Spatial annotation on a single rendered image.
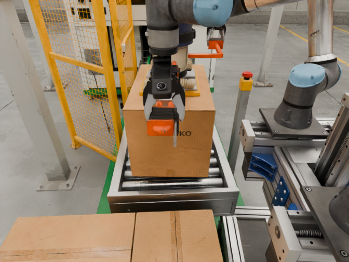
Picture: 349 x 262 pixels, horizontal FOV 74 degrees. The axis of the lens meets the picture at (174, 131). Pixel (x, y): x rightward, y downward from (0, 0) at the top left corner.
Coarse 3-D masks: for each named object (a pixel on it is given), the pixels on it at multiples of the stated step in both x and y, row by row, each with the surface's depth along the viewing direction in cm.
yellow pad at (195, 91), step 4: (188, 68) 128; (196, 72) 131; (196, 76) 126; (196, 80) 121; (196, 84) 117; (184, 88) 112; (196, 88) 112; (188, 92) 109; (192, 92) 109; (196, 92) 109
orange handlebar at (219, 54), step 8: (216, 48) 129; (192, 56) 119; (200, 56) 119; (208, 56) 119; (216, 56) 119; (176, 64) 108; (160, 104) 74; (168, 104) 74; (152, 128) 64; (160, 128) 62; (168, 128) 63
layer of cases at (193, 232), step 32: (32, 224) 115; (64, 224) 115; (96, 224) 115; (128, 224) 115; (160, 224) 115; (192, 224) 115; (0, 256) 102; (32, 256) 102; (64, 256) 102; (96, 256) 102; (128, 256) 102; (160, 256) 102; (192, 256) 102
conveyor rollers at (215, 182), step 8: (216, 160) 153; (128, 168) 153; (216, 168) 146; (128, 176) 143; (128, 184) 136; (136, 184) 136; (144, 184) 136; (152, 184) 136; (160, 184) 137; (168, 184) 137; (176, 184) 137; (184, 184) 137; (192, 184) 137; (200, 184) 137; (208, 184) 138; (216, 184) 138
